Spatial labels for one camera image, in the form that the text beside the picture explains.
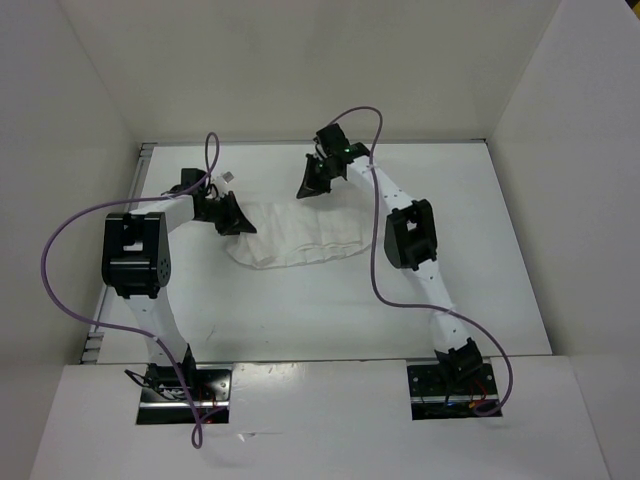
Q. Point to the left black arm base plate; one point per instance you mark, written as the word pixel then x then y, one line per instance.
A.
pixel 163 401

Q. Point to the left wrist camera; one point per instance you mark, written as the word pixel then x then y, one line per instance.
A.
pixel 198 182

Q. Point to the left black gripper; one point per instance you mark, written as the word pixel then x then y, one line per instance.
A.
pixel 235 221

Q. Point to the white pleated skirt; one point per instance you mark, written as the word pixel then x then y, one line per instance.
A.
pixel 292 234

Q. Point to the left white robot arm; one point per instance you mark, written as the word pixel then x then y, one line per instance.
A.
pixel 136 263

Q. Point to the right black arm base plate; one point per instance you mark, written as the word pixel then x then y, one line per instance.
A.
pixel 432 399

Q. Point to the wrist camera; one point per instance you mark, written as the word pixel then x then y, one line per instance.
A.
pixel 331 141
pixel 198 182

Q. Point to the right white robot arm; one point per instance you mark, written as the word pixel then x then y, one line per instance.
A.
pixel 409 244

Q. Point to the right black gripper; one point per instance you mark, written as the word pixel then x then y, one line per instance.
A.
pixel 310 187

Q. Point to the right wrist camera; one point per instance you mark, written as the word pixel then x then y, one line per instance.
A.
pixel 331 141

